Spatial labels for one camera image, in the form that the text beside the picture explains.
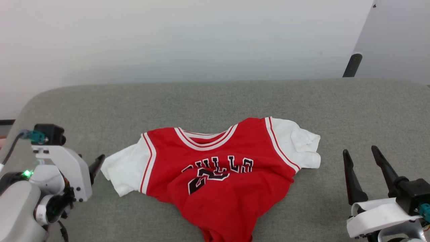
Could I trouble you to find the light grey panel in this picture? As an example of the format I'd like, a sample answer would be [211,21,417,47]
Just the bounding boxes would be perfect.
[351,0,430,85]

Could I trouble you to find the black post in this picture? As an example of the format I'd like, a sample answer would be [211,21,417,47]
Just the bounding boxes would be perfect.
[342,53,363,78]

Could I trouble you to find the black cable with teal plug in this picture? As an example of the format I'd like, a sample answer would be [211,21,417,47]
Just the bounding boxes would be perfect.
[0,130,47,168]

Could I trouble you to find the red white basketball jersey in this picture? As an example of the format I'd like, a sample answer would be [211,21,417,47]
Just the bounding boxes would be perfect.
[101,116,321,242]

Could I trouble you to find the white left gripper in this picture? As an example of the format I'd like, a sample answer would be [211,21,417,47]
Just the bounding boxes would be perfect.
[32,145,105,202]

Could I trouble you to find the dark skirting strip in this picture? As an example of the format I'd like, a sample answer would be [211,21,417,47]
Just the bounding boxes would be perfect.
[0,119,16,136]

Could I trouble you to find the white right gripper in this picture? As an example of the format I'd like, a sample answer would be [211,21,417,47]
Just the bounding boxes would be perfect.
[342,145,423,242]

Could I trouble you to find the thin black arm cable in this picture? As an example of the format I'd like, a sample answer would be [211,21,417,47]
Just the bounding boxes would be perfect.
[56,219,70,242]

